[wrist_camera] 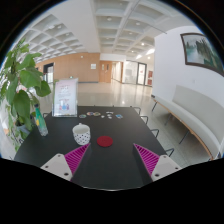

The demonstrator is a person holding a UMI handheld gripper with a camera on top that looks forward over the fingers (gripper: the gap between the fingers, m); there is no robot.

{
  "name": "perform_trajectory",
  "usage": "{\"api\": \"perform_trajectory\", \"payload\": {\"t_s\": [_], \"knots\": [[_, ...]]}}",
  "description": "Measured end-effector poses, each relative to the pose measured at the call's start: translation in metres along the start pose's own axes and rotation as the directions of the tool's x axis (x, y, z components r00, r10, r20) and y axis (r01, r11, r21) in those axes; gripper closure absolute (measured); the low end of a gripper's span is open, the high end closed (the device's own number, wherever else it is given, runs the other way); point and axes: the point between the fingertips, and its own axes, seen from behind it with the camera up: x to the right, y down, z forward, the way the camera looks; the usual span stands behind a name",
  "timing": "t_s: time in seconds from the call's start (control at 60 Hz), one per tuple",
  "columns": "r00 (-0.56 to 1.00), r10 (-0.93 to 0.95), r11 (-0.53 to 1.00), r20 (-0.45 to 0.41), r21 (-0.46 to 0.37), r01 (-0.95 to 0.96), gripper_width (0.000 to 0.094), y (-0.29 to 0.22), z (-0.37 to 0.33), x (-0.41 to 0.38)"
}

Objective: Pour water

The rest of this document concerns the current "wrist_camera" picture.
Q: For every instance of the black chair far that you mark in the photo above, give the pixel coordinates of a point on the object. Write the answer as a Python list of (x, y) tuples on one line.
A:
[(145, 118)]

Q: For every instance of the green plastic water bottle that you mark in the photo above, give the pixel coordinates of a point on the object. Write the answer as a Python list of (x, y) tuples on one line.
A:
[(40, 122)]

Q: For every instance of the green round badge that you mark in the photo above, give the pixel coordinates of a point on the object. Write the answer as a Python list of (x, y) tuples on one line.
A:
[(82, 116)]

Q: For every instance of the black chair near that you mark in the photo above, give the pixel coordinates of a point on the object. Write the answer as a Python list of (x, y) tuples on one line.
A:
[(155, 132)]

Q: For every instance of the acrylic sign stand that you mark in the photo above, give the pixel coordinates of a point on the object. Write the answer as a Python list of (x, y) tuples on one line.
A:
[(65, 98)]

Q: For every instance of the long white bench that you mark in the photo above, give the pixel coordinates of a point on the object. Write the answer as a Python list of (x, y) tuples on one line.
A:
[(201, 115)]

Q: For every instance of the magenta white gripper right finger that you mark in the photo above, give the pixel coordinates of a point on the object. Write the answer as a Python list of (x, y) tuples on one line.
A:
[(154, 166)]

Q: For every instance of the black chair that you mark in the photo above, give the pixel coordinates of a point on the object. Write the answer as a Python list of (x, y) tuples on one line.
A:
[(155, 132), (145, 118)]

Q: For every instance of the blue sticker badge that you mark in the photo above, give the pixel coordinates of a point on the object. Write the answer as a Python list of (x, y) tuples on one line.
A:
[(119, 116)]

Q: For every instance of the white polka dot mug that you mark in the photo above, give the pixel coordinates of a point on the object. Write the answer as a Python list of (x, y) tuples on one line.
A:
[(81, 133)]

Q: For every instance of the framed landscape painting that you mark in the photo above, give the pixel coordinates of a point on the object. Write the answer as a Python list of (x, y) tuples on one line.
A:
[(198, 51)]

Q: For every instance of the colourful round badge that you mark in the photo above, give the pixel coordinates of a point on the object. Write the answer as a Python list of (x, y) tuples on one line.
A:
[(96, 114)]

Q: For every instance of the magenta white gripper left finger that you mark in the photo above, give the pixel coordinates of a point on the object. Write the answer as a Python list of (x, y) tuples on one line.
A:
[(65, 165)]

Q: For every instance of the green potted plant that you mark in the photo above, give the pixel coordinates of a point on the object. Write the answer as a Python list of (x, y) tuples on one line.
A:
[(21, 85)]

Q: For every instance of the red round coaster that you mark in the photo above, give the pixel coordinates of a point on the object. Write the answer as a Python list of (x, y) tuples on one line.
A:
[(104, 141)]

